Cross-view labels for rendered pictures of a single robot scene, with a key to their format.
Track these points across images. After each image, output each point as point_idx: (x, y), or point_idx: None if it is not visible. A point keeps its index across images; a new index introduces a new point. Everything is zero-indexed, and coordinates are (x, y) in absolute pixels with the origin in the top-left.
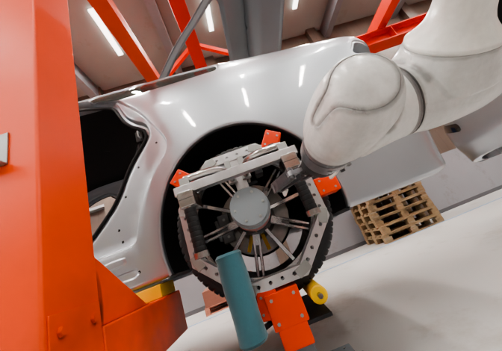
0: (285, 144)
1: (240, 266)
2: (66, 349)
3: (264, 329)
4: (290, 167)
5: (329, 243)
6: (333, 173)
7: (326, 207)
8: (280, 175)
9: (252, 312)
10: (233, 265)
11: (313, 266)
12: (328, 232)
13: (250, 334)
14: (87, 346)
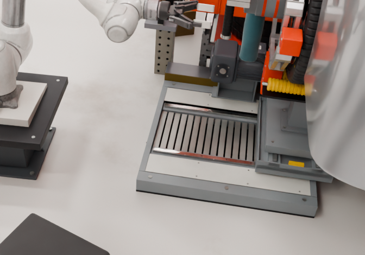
0: None
1: (247, 21)
2: None
3: (245, 57)
4: (174, 2)
5: (292, 77)
6: None
7: (276, 52)
8: (183, 1)
9: (243, 45)
10: (246, 17)
11: (288, 75)
12: (293, 72)
13: (240, 50)
14: None
